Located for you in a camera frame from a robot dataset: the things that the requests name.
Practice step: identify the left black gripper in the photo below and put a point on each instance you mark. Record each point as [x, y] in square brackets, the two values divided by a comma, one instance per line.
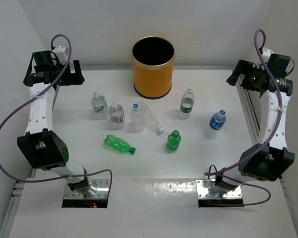
[74, 79]

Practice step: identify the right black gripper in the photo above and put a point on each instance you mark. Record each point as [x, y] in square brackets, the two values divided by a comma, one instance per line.
[245, 67]

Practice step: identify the clear bottle light-blue label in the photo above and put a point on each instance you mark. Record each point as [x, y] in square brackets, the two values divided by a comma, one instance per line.
[99, 105]

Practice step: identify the clear bottle blue label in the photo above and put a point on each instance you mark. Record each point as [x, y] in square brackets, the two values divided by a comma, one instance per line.
[215, 124]

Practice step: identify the clear bottle green label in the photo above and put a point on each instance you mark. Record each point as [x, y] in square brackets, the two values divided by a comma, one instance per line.
[187, 103]

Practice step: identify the clear bottle red-white label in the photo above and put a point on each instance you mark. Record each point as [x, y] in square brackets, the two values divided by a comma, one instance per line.
[117, 116]

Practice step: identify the clear bottle blue cap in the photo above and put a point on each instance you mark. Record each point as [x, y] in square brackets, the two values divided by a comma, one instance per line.
[138, 117]

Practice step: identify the small green bottle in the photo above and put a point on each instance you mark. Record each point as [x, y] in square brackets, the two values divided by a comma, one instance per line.
[173, 140]

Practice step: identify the clear bottle white cap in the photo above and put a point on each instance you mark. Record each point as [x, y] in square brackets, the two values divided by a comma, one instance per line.
[152, 121]

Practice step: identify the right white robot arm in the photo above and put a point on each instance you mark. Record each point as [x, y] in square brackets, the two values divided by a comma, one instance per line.
[269, 157]

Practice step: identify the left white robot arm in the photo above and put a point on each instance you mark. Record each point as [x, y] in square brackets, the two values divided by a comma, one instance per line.
[42, 148]

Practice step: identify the orange cylindrical bin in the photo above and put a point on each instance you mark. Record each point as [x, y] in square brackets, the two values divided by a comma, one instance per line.
[153, 62]

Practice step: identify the green lying bottle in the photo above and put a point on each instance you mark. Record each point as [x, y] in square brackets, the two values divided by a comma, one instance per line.
[118, 145]

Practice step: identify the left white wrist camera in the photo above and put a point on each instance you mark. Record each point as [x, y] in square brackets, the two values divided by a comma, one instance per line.
[62, 52]

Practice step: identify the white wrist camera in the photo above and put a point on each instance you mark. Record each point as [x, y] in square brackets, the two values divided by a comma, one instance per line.
[265, 54]
[62, 52]

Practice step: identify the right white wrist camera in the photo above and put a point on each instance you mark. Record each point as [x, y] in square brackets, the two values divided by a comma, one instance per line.
[265, 54]

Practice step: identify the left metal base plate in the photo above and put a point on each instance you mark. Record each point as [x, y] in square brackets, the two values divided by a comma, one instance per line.
[99, 190]

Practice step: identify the metal base plate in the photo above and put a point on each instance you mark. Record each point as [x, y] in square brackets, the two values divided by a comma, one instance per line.
[99, 190]
[206, 190]

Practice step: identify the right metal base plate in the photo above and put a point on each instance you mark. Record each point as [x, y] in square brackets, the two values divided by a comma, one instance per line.
[206, 190]

